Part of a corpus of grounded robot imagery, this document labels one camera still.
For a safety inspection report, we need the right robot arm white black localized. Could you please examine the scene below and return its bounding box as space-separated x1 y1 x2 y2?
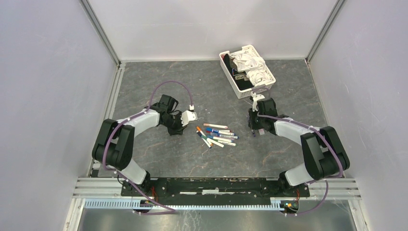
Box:
248 95 350 196

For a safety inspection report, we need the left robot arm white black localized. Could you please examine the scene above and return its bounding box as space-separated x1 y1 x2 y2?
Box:
91 94 197 196

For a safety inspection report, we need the orange capped white marker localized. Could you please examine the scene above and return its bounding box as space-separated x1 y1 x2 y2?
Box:
196 126 207 138

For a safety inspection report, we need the white plastic basket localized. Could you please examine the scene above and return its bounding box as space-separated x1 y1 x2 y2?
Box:
219 45 276 99

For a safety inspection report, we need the black item in basket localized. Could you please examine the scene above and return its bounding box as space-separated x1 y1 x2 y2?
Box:
221 54 253 90

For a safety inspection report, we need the crumpled white cloth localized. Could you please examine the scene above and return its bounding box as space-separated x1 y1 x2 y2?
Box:
230 46 272 86

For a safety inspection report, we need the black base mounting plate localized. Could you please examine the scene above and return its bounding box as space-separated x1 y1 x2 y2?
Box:
139 178 310 206

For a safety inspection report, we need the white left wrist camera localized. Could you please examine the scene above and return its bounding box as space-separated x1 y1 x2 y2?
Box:
180 110 197 127

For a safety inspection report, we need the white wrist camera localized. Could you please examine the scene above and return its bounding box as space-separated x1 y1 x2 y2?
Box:
251 92 265 112
180 110 197 127

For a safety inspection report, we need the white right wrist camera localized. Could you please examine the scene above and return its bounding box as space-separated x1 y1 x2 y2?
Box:
251 92 265 112

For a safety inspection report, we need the aluminium frame rail left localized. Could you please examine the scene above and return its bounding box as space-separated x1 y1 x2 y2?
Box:
90 62 127 167

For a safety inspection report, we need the aluminium frame rail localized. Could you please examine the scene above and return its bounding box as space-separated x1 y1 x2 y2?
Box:
90 62 127 167
305 178 361 200

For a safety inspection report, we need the white slotted cable duct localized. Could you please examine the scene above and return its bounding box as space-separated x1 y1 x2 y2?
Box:
84 199 284 211

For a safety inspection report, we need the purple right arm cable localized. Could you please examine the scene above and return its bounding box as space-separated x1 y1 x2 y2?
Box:
248 83 345 217

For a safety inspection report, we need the aluminium frame rail front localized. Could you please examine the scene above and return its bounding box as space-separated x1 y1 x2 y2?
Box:
305 178 361 200

